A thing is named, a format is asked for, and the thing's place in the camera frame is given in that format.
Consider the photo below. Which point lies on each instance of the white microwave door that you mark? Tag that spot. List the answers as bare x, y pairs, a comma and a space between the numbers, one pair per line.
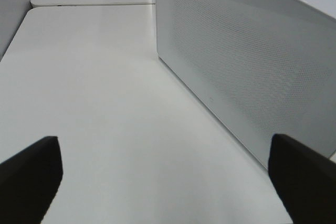
262, 67

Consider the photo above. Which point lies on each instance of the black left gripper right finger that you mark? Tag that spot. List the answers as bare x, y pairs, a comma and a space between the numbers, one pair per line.
303, 179

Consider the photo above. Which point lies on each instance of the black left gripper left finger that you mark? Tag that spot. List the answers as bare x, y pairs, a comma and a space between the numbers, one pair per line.
30, 180

